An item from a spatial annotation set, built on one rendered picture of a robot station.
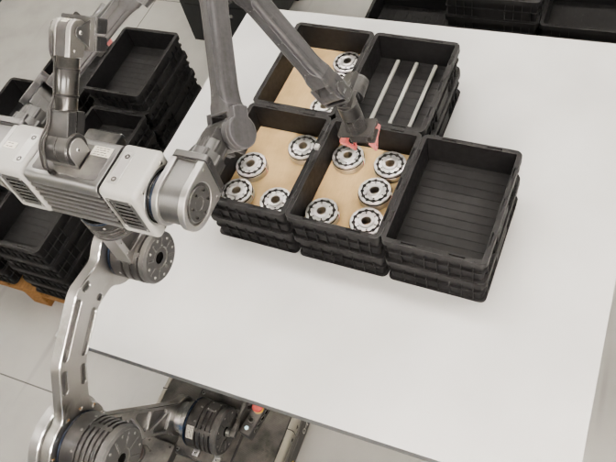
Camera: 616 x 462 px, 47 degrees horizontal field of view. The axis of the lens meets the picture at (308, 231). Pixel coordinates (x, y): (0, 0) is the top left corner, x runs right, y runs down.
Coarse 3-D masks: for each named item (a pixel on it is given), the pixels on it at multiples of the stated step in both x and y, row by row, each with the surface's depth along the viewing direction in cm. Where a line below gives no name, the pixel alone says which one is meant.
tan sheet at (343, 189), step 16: (368, 160) 224; (336, 176) 223; (352, 176) 222; (368, 176) 220; (320, 192) 221; (336, 192) 219; (352, 192) 218; (352, 208) 215; (384, 208) 212; (336, 224) 213
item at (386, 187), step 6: (372, 180) 215; (378, 180) 215; (384, 180) 214; (360, 186) 215; (366, 186) 214; (384, 186) 214; (360, 192) 213; (366, 192) 213; (384, 192) 212; (360, 198) 212; (366, 198) 212; (372, 198) 211; (378, 198) 211; (384, 198) 211; (372, 204) 211
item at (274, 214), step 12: (264, 108) 232; (276, 108) 231; (288, 108) 230; (324, 132) 221; (312, 156) 216; (300, 180) 212; (228, 204) 214; (240, 204) 211; (252, 204) 210; (288, 204) 208; (276, 216) 208
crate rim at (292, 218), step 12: (336, 120) 223; (396, 132) 215; (408, 132) 214; (312, 168) 214; (408, 168) 207; (300, 192) 210; (396, 192) 202; (288, 216) 205; (300, 216) 204; (384, 216) 199; (324, 228) 202; (336, 228) 200; (348, 228) 199; (372, 240) 197
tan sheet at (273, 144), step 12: (264, 132) 240; (276, 132) 238; (288, 132) 237; (264, 144) 237; (276, 144) 235; (288, 144) 234; (264, 156) 234; (276, 156) 233; (288, 156) 232; (276, 168) 230; (288, 168) 229; (300, 168) 228; (264, 180) 228; (276, 180) 227; (288, 180) 226
